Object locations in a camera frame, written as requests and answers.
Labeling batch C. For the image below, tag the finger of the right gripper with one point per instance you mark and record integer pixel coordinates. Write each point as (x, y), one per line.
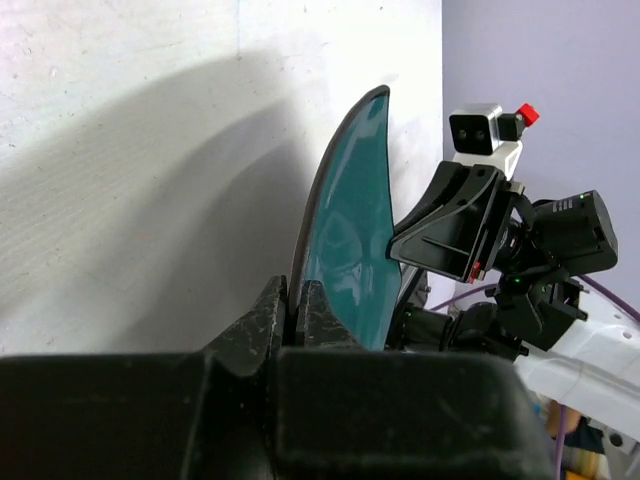
(453, 230)

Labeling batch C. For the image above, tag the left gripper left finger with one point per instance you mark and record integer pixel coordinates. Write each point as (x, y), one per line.
(188, 415)

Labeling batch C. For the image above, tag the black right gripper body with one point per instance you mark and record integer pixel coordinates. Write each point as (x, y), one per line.
(507, 230)

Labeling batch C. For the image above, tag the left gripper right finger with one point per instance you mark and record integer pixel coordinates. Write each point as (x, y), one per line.
(343, 412)

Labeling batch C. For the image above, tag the teal square plate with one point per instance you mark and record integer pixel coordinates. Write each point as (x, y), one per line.
(348, 223)

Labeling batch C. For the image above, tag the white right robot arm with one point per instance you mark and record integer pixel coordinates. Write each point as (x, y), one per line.
(569, 339)

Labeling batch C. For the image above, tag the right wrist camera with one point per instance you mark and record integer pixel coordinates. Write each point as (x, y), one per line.
(485, 134)

